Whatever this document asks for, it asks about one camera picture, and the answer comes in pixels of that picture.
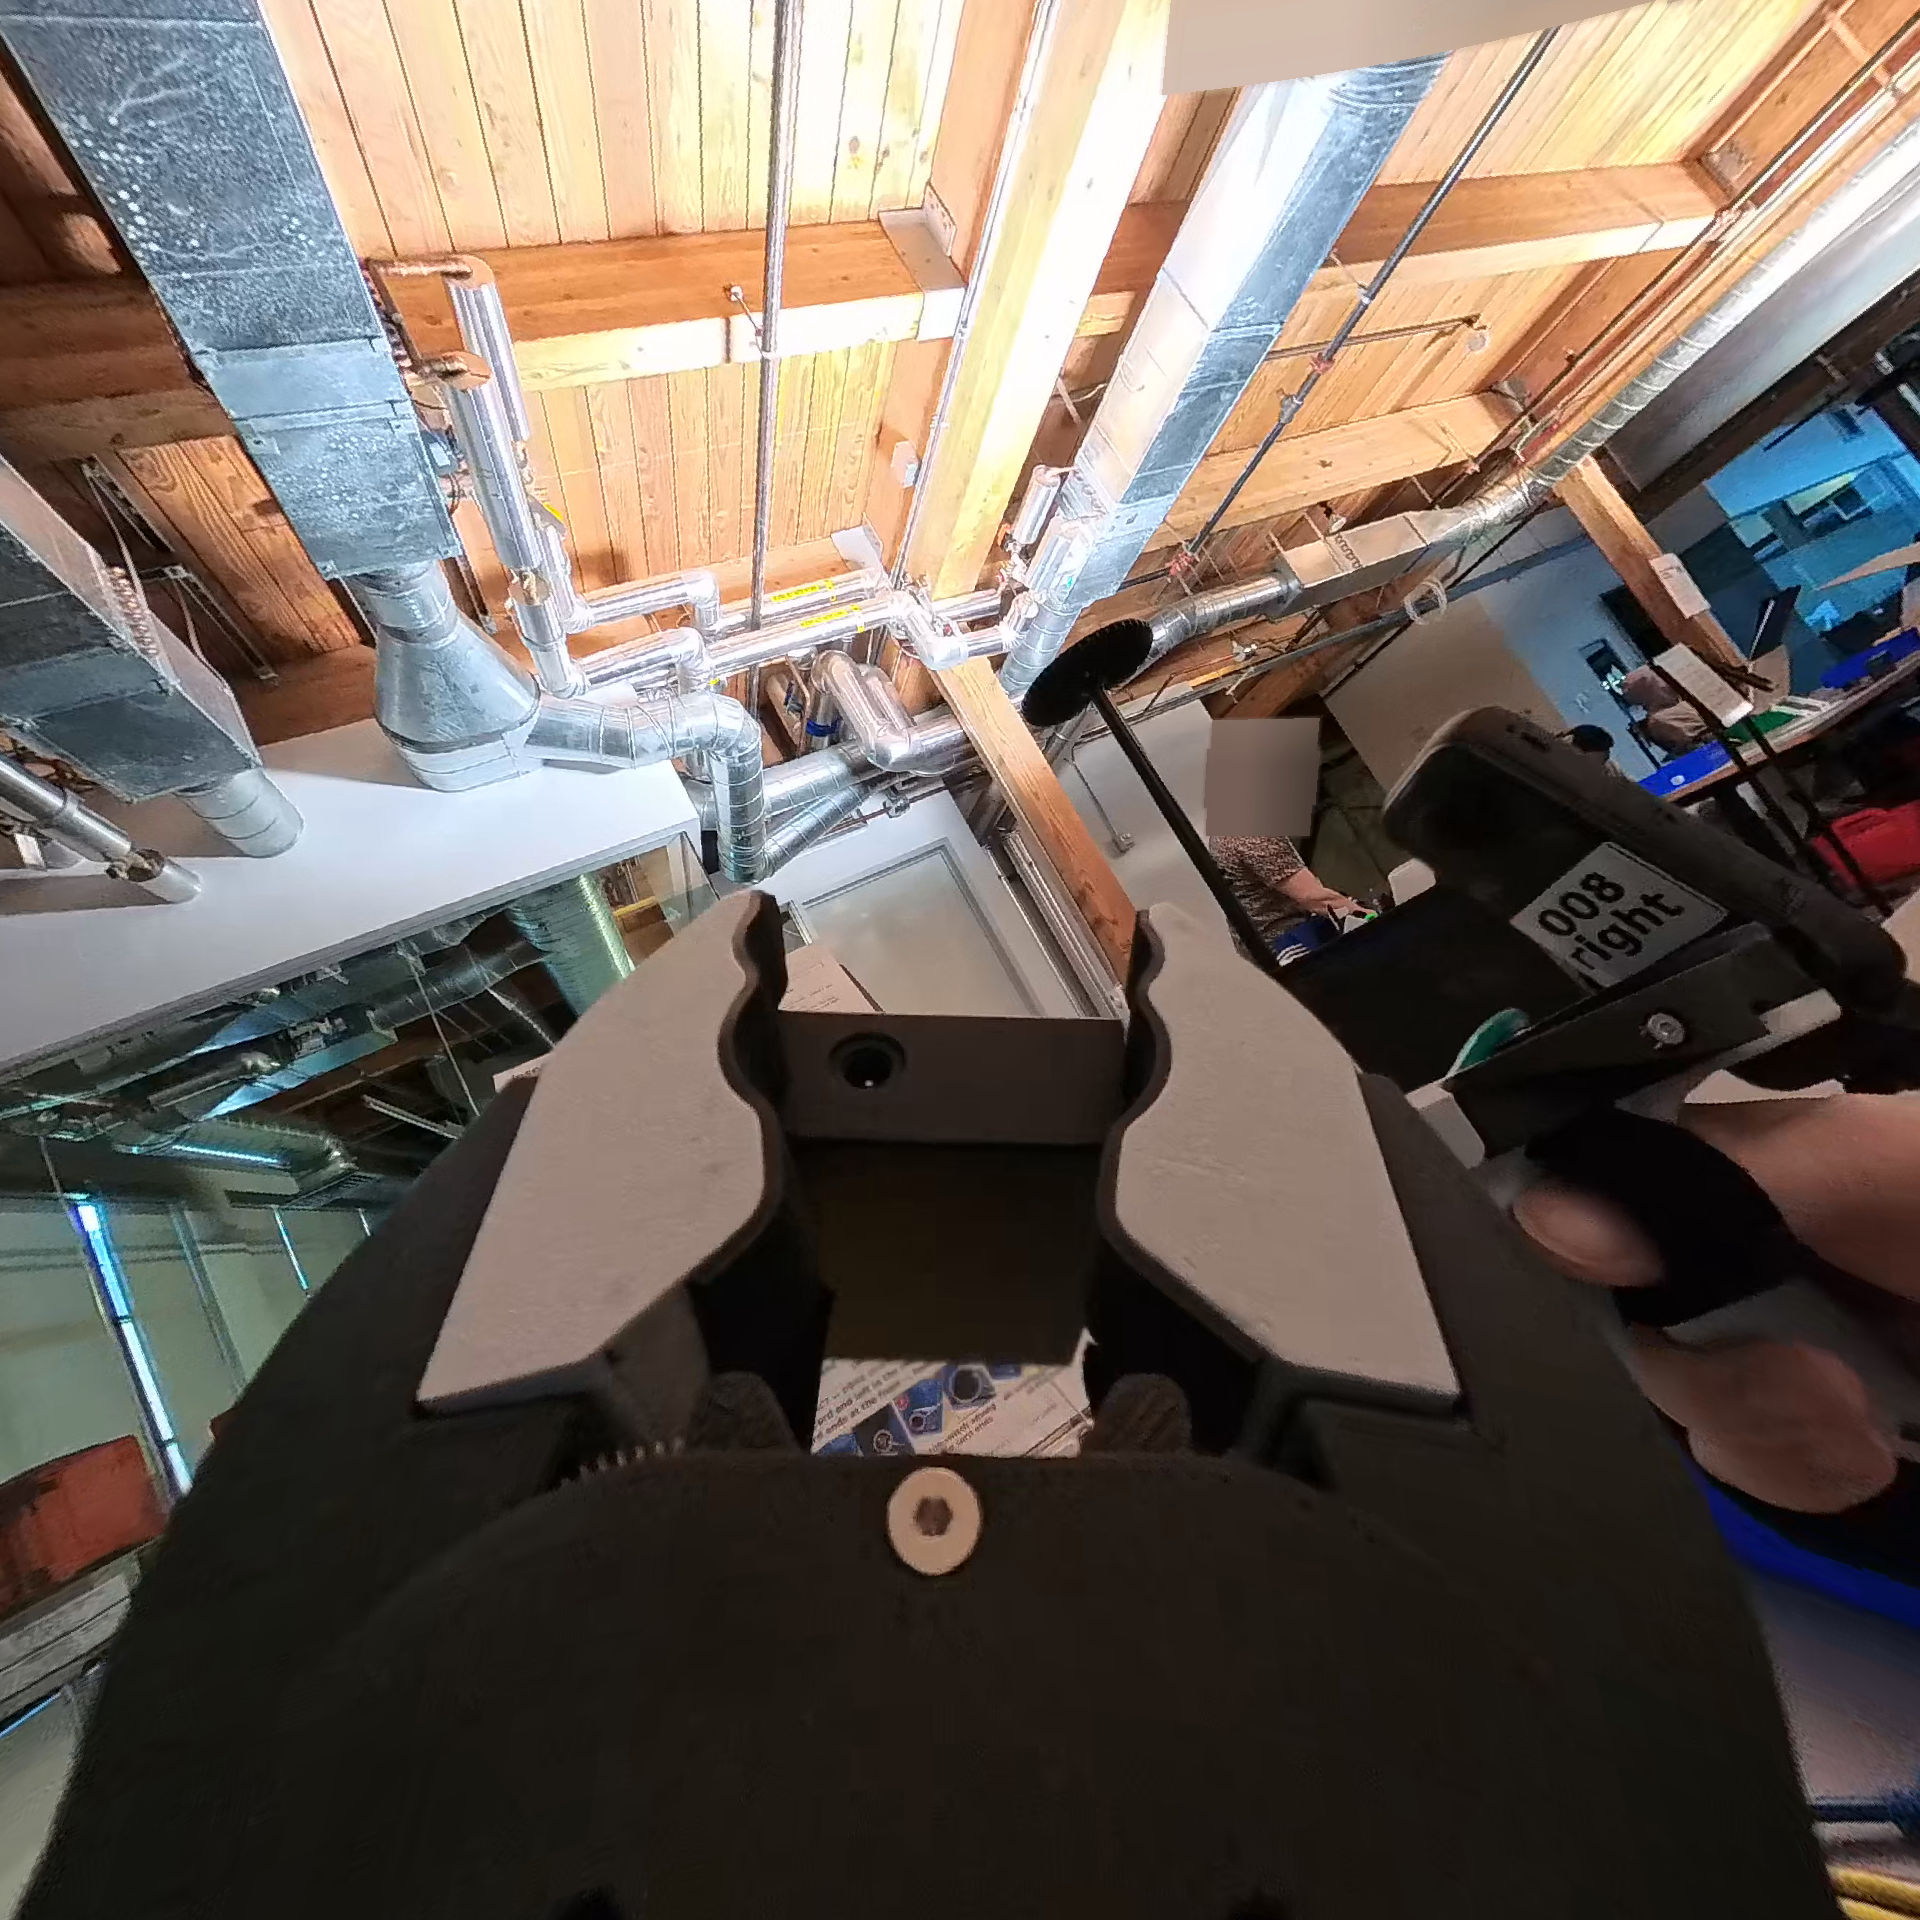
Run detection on silver insulated pipes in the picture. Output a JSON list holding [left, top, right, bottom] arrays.
[[345, 255, 1037, 887]]

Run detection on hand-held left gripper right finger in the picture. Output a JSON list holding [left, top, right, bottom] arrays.
[[1097, 903, 1468, 1408]]

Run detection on wooden instruction board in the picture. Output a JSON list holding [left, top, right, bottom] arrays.
[[813, 1358, 1093, 1460]]

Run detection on black ethernet switch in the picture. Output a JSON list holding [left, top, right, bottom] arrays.
[[774, 1008, 1131, 1370]]

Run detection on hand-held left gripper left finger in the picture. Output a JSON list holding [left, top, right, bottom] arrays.
[[413, 887, 798, 1414]]

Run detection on rectangular metal air duct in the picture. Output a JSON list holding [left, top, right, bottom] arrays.
[[0, 0, 459, 583], [0, 456, 301, 859]]

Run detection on blue plastic bin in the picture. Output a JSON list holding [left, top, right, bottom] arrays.
[[1687, 1463, 1920, 1626]]

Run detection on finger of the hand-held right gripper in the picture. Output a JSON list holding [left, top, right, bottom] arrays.
[[1411, 1067, 1517, 1167]]

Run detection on black pole lamp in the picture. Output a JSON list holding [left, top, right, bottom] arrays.
[[1019, 616, 1277, 962]]

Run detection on person's right hand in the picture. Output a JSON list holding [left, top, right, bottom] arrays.
[[1511, 1083, 1920, 1517]]

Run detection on red crate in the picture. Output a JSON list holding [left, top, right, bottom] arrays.
[[0, 1437, 167, 1613]]

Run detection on wooden post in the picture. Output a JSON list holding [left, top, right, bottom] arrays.
[[930, 661, 1143, 986]]

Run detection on long insulated duct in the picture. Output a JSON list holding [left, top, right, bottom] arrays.
[[996, 53, 1449, 702]]

